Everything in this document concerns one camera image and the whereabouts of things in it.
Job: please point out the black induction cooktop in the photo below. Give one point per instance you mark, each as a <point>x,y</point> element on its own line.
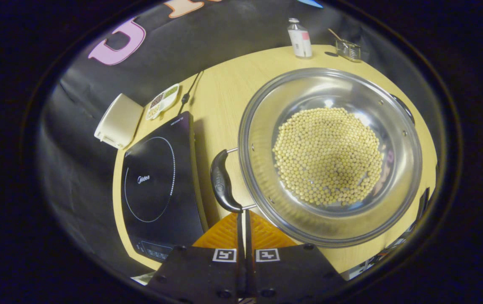
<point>157,185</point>

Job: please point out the black flat rectangular piece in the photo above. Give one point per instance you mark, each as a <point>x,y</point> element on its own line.
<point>424,204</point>

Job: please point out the pile of soybeans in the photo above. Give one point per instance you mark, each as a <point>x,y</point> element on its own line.
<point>328,156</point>

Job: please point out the white toaster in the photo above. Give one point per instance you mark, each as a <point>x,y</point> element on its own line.
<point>119,121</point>

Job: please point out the small bottle with pink label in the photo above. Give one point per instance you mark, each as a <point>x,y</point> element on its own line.
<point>300,40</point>

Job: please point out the clear glass container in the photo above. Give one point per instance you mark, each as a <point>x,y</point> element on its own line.
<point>349,50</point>

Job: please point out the wooden stick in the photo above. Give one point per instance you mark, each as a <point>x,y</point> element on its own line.
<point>335,34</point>

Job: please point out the white divided dish of grains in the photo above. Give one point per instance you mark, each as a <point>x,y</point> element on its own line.
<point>162,101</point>

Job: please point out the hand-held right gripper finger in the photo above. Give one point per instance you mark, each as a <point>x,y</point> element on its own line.
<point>248,236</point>
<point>240,236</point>

